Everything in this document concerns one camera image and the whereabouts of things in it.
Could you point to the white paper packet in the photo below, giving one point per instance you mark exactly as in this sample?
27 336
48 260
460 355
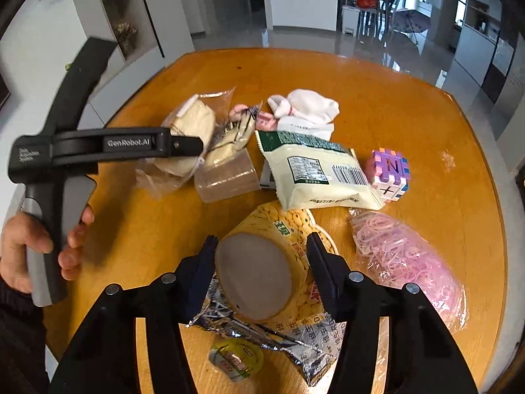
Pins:
305 129

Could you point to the white sock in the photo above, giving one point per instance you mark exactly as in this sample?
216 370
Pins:
305 104

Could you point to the clear bag of bread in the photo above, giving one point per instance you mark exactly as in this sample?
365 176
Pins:
192 131

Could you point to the kitchen counter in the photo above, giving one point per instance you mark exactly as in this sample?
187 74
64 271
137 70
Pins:
480 37

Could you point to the person's left forearm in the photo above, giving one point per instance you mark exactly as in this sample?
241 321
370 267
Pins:
20 336

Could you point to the yellow instant noodle bowl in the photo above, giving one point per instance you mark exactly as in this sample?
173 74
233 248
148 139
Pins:
266 266

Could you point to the red bag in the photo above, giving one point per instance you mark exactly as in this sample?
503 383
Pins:
366 1

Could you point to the pink patterned wrapper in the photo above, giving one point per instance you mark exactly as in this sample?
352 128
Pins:
266 121

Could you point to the pastel foam puzzle cube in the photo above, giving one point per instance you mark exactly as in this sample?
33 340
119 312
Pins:
389 174

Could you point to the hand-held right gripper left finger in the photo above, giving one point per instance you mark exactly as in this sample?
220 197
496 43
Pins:
205 264

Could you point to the person's left hand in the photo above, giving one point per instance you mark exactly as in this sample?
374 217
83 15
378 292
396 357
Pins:
76 238

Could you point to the silver foil wrapper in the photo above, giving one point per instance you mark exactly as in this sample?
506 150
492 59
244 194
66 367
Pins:
295 336

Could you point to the dried flower bunch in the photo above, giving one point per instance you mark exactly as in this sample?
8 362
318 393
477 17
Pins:
126 37

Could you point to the small white cabinet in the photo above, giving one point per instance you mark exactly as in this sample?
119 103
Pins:
350 20

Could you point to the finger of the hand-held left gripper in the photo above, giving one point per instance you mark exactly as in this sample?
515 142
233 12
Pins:
186 145

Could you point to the dark dining chair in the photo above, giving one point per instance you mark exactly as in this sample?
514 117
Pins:
379 12

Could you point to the small jelly cup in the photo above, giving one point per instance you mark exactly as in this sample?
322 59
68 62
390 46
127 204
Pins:
236 361

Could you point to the open purple umbrella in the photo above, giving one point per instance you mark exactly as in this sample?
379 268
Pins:
412 22

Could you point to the white shelving unit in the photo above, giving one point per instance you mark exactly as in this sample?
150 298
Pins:
135 4

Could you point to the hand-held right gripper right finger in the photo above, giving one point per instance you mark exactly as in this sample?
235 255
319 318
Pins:
324 273

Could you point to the bag of pink rubber bands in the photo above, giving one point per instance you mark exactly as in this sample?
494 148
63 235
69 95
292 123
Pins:
406 258

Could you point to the clear plastic cup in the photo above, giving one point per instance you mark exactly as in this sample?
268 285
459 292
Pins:
227 176

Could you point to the green white snack packet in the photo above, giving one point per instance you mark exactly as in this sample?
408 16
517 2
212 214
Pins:
320 172

